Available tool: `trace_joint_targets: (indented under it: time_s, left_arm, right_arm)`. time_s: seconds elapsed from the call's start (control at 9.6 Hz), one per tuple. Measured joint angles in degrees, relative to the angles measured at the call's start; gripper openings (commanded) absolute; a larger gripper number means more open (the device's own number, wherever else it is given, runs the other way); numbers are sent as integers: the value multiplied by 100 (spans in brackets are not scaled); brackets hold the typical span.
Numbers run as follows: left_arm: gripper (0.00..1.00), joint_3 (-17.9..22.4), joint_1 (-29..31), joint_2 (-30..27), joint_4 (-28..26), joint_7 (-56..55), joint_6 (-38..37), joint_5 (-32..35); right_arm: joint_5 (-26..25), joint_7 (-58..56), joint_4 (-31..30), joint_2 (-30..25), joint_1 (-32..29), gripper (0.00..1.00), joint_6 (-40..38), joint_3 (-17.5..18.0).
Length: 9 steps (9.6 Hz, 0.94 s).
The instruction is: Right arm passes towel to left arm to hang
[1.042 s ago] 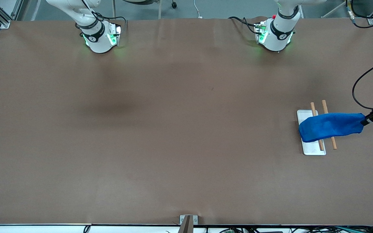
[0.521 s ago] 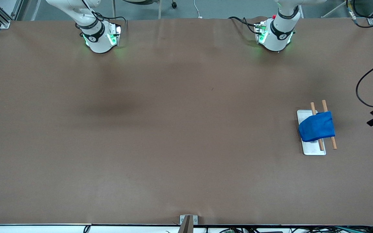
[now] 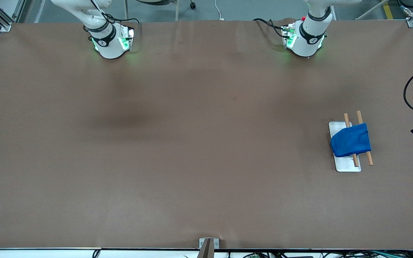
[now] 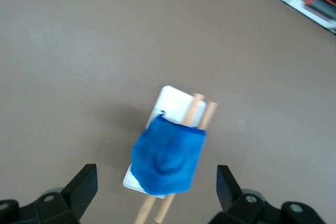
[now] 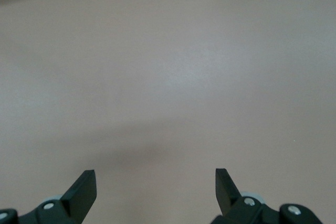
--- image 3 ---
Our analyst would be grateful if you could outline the thin white cable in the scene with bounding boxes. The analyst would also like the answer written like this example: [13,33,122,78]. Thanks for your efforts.
[214,0,226,20]

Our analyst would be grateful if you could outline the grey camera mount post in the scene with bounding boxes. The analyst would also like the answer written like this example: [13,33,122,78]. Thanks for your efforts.
[197,238,220,258]

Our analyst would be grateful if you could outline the white slanted pole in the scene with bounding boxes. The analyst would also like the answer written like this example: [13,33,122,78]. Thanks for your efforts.
[356,0,390,20]

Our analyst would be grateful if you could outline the aluminium frame profile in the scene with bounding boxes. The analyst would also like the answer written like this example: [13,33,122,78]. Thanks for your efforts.
[0,0,37,33]

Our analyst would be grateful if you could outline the black left arm base cable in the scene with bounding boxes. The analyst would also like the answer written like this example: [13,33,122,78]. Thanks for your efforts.
[252,18,289,39]

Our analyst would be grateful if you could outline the blue microfibre towel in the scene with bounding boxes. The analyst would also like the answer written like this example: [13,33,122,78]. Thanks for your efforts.
[330,123,372,158]

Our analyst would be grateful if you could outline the white towel rack wooden bars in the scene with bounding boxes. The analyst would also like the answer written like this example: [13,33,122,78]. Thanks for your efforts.
[328,110,374,173]

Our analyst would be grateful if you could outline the black right arm base cable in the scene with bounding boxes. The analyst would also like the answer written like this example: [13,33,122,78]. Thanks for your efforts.
[83,18,141,36]

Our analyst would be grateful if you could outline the black arm base cable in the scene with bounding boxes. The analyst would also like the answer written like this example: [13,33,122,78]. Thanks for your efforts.
[252,18,289,39]
[83,18,141,36]

